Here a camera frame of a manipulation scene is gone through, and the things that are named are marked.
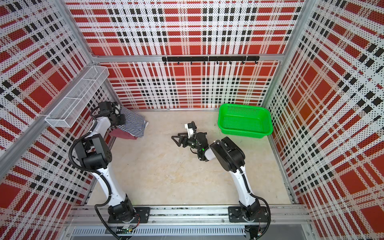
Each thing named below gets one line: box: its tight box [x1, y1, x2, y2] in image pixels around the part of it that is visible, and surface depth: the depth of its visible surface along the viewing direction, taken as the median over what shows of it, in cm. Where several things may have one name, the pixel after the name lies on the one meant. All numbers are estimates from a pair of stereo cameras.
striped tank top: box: [117, 106, 149, 138], surface depth 106 cm
